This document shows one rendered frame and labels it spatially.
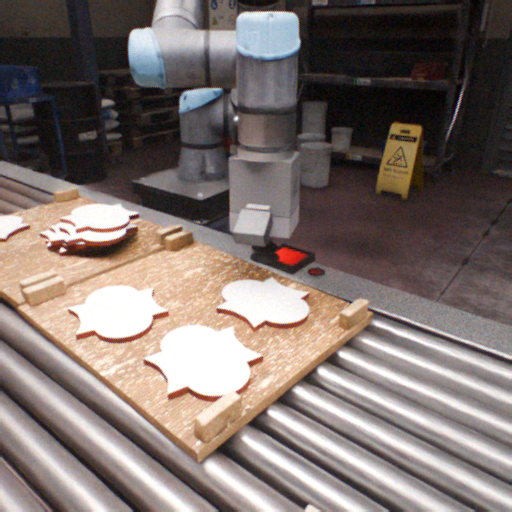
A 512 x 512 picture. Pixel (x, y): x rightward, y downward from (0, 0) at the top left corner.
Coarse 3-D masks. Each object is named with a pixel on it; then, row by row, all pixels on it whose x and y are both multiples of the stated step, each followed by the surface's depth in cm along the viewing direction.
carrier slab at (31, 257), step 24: (0, 216) 107; (24, 216) 107; (48, 216) 107; (24, 240) 95; (144, 240) 95; (0, 264) 85; (24, 264) 85; (48, 264) 85; (72, 264) 85; (96, 264) 85; (120, 264) 86; (0, 288) 77
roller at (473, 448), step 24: (312, 384) 61; (336, 384) 59; (360, 384) 59; (360, 408) 57; (384, 408) 56; (408, 408) 55; (408, 432) 54; (432, 432) 53; (456, 432) 52; (456, 456) 51; (480, 456) 50; (504, 456) 49; (504, 480) 48
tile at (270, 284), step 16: (224, 288) 75; (240, 288) 75; (256, 288) 75; (272, 288) 75; (288, 288) 75; (224, 304) 70; (240, 304) 70; (256, 304) 70; (272, 304) 70; (288, 304) 70; (304, 304) 70; (256, 320) 67; (272, 320) 67; (288, 320) 67; (304, 320) 68
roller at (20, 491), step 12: (0, 468) 48; (0, 480) 46; (12, 480) 47; (0, 492) 45; (12, 492) 45; (24, 492) 45; (0, 504) 44; (12, 504) 44; (24, 504) 44; (36, 504) 44
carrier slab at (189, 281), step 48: (96, 288) 77; (144, 288) 77; (192, 288) 77; (48, 336) 67; (144, 336) 65; (240, 336) 65; (288, 336) 65; (336, 336) 65; (144, 384) 56; (288, 384) 57; (192, 432) 49
